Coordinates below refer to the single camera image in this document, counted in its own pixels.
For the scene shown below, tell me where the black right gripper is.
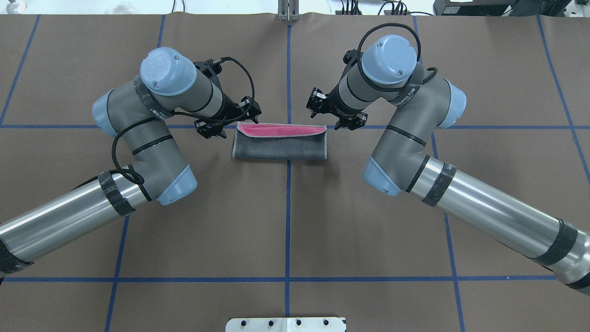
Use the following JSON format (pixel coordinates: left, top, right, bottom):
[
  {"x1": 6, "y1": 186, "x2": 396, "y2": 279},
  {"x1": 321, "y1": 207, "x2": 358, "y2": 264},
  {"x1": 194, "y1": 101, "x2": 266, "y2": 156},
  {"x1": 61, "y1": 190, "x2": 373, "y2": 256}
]
[{"x1": 306, "y1": 88, "x2": 367, "y2": 130}]

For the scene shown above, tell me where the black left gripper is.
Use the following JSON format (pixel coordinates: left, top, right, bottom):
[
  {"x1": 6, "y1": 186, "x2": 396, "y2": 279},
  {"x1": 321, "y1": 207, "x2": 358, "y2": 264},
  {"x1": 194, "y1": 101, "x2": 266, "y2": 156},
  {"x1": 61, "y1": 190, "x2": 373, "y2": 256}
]
[{"x1": 195, "y1": 90, "x2": 262, "y2": 139}]

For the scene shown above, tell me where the pink grey microfibre towel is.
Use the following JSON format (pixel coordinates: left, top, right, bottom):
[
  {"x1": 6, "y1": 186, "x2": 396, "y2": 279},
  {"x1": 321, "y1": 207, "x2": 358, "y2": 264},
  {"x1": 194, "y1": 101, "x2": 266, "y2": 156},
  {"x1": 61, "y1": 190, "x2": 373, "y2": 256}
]
[{"x1": 232, "y1": 122, "x2": 327, "y2": 160}]

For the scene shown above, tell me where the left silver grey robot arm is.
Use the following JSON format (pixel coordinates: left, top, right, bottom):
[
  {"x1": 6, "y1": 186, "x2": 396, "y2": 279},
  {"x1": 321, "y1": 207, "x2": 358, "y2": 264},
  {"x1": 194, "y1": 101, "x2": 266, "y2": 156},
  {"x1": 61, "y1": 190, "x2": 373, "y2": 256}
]
[{"x1": 1, "y1": 47, "x2": 261, "y2": 277}]

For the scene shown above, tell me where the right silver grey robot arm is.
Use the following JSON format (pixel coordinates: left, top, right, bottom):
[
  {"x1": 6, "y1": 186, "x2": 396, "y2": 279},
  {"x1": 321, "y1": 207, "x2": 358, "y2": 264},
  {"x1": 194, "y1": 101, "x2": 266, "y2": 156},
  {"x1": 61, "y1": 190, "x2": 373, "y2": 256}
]
[{"x1": 307, "y1": 35, "x2": 590, "y2": 294}]

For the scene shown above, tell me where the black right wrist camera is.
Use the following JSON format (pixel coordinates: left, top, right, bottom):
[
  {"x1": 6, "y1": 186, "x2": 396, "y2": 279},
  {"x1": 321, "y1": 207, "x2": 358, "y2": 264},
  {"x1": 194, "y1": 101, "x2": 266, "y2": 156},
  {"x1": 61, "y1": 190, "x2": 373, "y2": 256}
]
[{"x1": 343, "y1": 50, "x2": 363, "y2": 71}]

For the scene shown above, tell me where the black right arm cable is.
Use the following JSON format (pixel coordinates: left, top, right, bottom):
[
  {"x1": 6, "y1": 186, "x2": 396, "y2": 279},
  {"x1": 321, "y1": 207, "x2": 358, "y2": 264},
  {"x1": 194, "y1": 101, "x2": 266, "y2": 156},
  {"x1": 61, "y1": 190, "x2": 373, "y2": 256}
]
[{"x1": 357, "y1": 23, "x2": 437, "y2": 93}]

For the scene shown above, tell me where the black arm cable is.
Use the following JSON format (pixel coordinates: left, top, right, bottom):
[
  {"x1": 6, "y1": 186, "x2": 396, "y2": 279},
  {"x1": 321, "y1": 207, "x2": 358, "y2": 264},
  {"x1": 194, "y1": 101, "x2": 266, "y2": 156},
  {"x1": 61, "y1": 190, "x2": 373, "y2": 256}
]
[
  {"x1": 357, "y1": 23, "x2": 437, "y2": 93},
  {"x1": 74, "y1": 57, "x2": 255, "y2": 186}
]

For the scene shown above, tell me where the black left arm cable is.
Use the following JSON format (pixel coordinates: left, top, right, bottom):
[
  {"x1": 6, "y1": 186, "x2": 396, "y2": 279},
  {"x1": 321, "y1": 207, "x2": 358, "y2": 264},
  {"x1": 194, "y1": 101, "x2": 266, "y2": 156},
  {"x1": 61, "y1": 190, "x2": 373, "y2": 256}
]
[{"x1": 74, "y1": 57, "x2": 255, "y2": 186}]

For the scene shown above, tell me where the aluminium frame post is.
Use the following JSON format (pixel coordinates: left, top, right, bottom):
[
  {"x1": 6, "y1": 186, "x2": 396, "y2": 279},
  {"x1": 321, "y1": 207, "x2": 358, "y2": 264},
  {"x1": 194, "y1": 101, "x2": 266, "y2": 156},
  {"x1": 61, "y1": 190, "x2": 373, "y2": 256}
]
[{"x1": 277, "y1": 0, "x2": 301, "y2": 23}]

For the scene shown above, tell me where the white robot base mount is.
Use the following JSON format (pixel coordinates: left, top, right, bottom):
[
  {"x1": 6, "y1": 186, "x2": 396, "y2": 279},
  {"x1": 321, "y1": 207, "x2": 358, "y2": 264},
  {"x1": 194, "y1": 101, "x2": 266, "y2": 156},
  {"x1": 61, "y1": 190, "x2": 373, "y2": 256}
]
[{"x1": 225, "y1": 317, "x2": 347, "y2": 332}]

